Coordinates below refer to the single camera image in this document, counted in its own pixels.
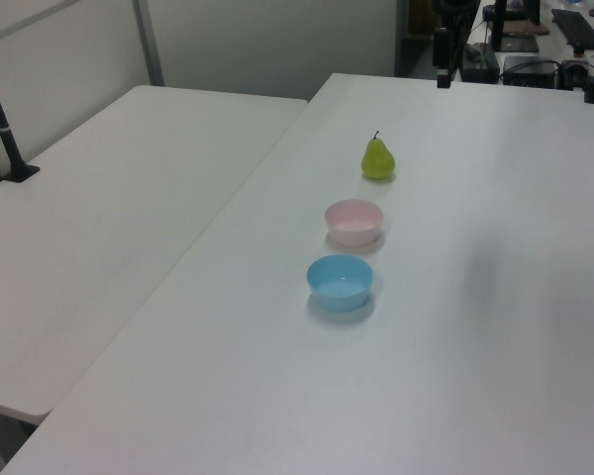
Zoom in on black flat pad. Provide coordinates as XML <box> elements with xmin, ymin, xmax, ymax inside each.
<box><xmin>498</xmin><ymin>33</ymin><xmax>542</xmax><ymax>53</ymax></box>

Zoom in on black keyboard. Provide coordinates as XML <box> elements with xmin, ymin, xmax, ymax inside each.
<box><xmin>550</xmin><ymin>8</ymin><xmax>594</xmax><ymax>50</ymax></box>

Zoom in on green pear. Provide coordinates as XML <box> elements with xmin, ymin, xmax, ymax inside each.
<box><xmin>360</xmin><ymin>130</ymin><xmax>396</xmax><ymax>181</ymax></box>

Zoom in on black camera stand pole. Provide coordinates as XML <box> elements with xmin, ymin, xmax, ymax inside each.
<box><xmin>0</xmin><ymin>44</ymin><xmax>42</xmax><ymax>185</ymax></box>

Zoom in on pink plastic bowl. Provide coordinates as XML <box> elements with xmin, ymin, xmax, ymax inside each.
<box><xmin>324</xmin><ymin>198</ymin><xmax>383</xmax><ymax>247</ymax></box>

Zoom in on white side table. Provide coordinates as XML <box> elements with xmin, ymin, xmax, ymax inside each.
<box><xmin>0</xmin><ymin>84</ymin><xmax>310</xmax><ymax>426</ymax></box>

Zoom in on grey partition frame post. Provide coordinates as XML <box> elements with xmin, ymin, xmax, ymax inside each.
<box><xmin>132</xmin><ymin>0</ymin><xmax>165</xmax><ymax>88</ymax></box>

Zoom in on black monitor stand pole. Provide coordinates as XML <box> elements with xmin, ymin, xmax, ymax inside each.
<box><xmin>491</xmin><ymin>0</ymin><xmax>509</xmax><ymax>51</ymax></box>

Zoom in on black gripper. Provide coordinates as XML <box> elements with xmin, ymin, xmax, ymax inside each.
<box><xmin>433</xmin><ymin>27</ymin><xmax>451</xmax><ymax>90</ymax></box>

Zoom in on black box computer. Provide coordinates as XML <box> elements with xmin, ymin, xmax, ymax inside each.
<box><xmin>501</xmin><ymin>54</ymin><xmax>559</xmax><ymax>86</ymax></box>

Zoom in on blue plastic bowl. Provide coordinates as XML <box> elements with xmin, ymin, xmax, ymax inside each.
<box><xmin>306</xmin><ymin>254</ymin><xmax>374</xmax><ymax>313</ymax></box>

